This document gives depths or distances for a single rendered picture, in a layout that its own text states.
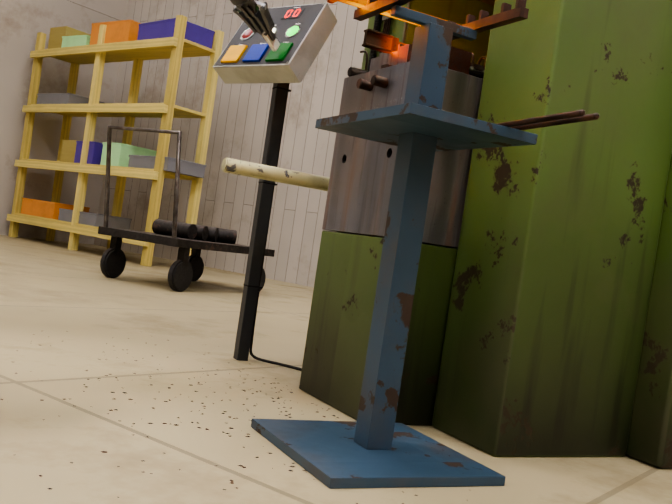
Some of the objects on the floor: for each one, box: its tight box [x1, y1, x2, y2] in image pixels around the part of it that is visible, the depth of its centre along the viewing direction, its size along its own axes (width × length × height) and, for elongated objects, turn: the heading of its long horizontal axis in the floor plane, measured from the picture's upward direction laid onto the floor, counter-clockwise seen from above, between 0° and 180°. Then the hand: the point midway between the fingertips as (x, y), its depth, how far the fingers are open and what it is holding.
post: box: [233, 83, 288, 361], centre depth 261 cm, size 4×4×108 cm
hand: (271, 39), depth 241 cm, fingers closed
